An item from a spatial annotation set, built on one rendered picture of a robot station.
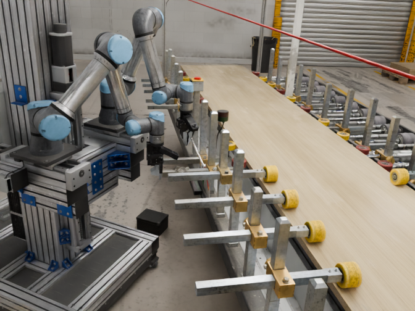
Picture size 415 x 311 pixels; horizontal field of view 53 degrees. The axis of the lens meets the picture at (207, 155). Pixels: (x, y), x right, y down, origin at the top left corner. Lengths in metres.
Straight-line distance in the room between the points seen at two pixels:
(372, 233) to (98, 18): 8.69
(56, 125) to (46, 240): 0.94
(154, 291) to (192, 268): 0.33
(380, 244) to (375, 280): 0.23
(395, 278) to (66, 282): 1.71
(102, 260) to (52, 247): 0.31
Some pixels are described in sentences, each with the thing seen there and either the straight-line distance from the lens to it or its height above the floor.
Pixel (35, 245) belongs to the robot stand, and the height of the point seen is 0.33.
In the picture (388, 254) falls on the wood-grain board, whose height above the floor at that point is 0.90.
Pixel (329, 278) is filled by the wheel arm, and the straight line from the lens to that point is 1.40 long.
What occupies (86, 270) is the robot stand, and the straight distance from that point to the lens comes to 2.58.
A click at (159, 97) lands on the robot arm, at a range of 2.17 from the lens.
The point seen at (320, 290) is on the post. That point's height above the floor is 1.10.
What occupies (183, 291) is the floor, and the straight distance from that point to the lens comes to 2.71.
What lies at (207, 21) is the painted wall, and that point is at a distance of 9.78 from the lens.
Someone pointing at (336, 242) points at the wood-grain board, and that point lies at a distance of 1.67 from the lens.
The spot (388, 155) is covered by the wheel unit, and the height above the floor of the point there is 0.88.
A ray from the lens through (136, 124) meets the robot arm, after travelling 1.98.
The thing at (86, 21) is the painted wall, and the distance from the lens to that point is 9.90.
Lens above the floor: 1.79
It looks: 23 degrees down
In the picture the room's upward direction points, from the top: 3 degrees clockwise
